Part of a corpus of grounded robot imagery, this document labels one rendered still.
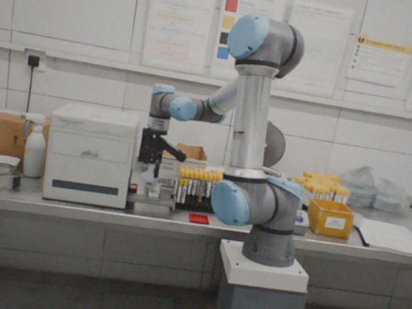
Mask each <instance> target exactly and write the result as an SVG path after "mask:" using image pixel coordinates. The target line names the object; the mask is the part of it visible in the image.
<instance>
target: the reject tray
mask: <svg viewBox="0 0 412 309"><path fill-rule="evenodd" d="M189 219H190V220H189V222H193V223H202V224H209V219H208V216H203V215H198V214H190V213H189Z"/></svg>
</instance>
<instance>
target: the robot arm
mask: <svg viewBox="0 0 412 309"><path fill-rule="evenodd" d="M227 49H228V51H229V53H230V55H231V56H232V57H234V58H235V64H234V68H235V70H236V71H237V72H238V73H239V75H237V76H236V77H235V78H233V79H232V80H231V81H230V82H228V83H227V84H226V85H224V86H223V87H222V88H220V89H219V90H218V91H217V92H215V93H214V94H213V95H211V96H210V97H209V98H208V99H206V100H202V99H197V98H190V97H183V96H179V95H175V88H174V87H173V86H168V85H165V84H155V85H154V86H153V91H152V94H151V103H150V108H149V116H148V121H147V128H146V127H143V129H142V137H141V142H140V147H139V152H138V162H142V163H143V164H149V166H148V167H144V168H143V169H142V173H141V175H140V177H141V179H143V180H145V181H147V182H150V183H152V188H151V191H154V189H155V188H156V184H157V180H158V173H159V168H160V164H162V156H163V151H164V150H166V151H167V152H168V153H169V154H171V155H173V156H174V157H175V158H176V159H177V160H178V161H179V162H181V163H184V162H185V161H186V159H187V155H186V154H185V153H184V152H183V151H182V150H179V149H178V148H177V147H175V146H174V145H172V144H171V143H170V142H168V141H167V140H166V139H165V138H163V137H161V136H165V135H167V133H168V130H169V125H170V120H171V117H173V118H175V119H177V120H179V121H184V122H187V121H190V120H192V121H200V122H208V123H211V124H214V123H221V122H223V121H224V120H225V118H226V116H227V112H229V111H230V110H231V109H233V108H234V107H236V114H235V120H234V132H233V139H232V151H231V157H230V165H229V167H228V168H227V169H226V170H224V172H223V179H222V180H220V181H219V182H218V183H216V184H215V187H213V189H212V194H211V203H212V208H213V211H214V213H215V214H216V217H218V219H219V220H220V221H221V222H223V223H224V224H226V225H236V226H243V225H252V227H251V229H250V231H249V233H248V234H247V237H246V238H245V241H244V243H243V247H242V251H241V252H242V254H243V255H244V256H245V257H246V258H248V259H249V260H251V261H253V262H255V263H258V264H260V265H265V266H268V267H277V268H285V267H290V266H292V265H293V264H294V259H295V250H294V240H293V233H294V227H295V221H296V218H297V212H298V208H299V202H300V200H301V186H300V185H299V184H297V183H294V182H291V181H289V180H285V179H282V178H278V177H275V176H270V175H267V174H265V173H264V172H263V170H262V166H263V156H264V150H265V138H266V131H267V120H268V110H269V103H270V92H271V85H272V81H273V80H274V79H282V78H283V77H285V76H287V75H288V74H289V73H291V72H292V71H293V70H294V69H296V67H297V66H298V65H299V63H300V62H301V60H302V59H303V56H304V51H305V43H304V38H303V36H302V34H301V33H300V31H299V30H298V29H297V28H295V27H294V26H292V25H290V24H285V23H282V22H280V21H277V20H274V19H271V18H268V17H267V16H265V15H259V14H247V15H244V16H243V17H241V18H240V19H239V20H238V21H237V22H236V24H235V25H234V26H233V27H232V29H231V31H230V33H229V37H228V40H227ZM154 135H155V137H154ZM154 164H155V165H154Z"/></svg>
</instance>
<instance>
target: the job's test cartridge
mask: <svg viewBox="0 0 412 309"><path fill-rule="evenodd" d="M151 188H152V183H150V182H149V190H148V194H147V197H148V198H156V199H159V195H160V188H161V183H157V184H156V188H155V189H154V191H151Z"/></svg>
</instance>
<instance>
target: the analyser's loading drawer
mask: <svg viewBox="0 0 412 309"><path fill-rule="evenodd" d="M147 194H148V187H147V191H146V195H144V194H136V193H132V192H129V193H128V194H127V201H131V202H135V203H144V204H149V205H158V206H163V207H172V208H173V211H174V209H175V205H176V194H174V199H172V198H163V197H161V194H162V190H161V189H160V195H159V199H156V198H148V197H147Z"/></svg>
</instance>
